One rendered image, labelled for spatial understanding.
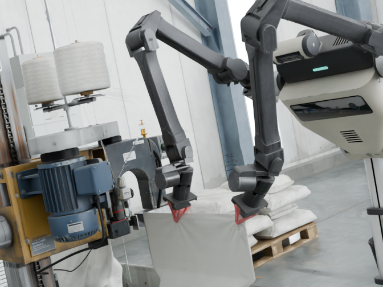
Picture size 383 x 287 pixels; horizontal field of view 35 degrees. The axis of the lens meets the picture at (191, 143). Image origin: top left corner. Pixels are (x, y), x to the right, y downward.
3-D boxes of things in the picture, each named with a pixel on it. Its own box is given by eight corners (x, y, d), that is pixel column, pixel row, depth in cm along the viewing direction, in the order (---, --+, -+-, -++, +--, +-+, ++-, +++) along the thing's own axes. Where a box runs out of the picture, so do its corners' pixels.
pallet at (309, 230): (318, 237, 567) (316, 221, 566) (233, 280, 485) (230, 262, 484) (250, 234, 626) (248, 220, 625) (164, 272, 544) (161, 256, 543)
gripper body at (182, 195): (161, 200, 202) (164, 180, 199) (184, 192, 208) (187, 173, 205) (174, 209, 198) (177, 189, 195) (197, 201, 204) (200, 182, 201)
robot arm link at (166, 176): (191, 144, 196) (175, 147, 203) (163, 151, 189) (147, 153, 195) (199, 181, 197) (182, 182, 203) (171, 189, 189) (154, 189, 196)
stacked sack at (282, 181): (298, 187, 565) (295, 171, 564) (268, 198, 536) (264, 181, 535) (245, 188, 615) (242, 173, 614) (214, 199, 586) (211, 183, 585)
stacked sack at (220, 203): (273, 200, 523) (270, 183, 522) (219, 221, 479) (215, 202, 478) (237, 200, 554) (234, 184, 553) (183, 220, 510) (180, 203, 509)
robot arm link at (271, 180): (280, 180, 172) (271, 165, 176) (259, 180, 169) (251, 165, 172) (269, 197, 176) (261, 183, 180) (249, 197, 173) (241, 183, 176)
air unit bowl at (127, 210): (134, 216, 218) (131, 199, 217) (127, 218, 216) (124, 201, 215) (129, 216, 220) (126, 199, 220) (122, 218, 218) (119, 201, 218)
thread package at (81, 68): (122, 87, 201) (111, 36, 199) (78, 94, 190) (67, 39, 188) (94, 94, 213) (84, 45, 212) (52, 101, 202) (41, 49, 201)
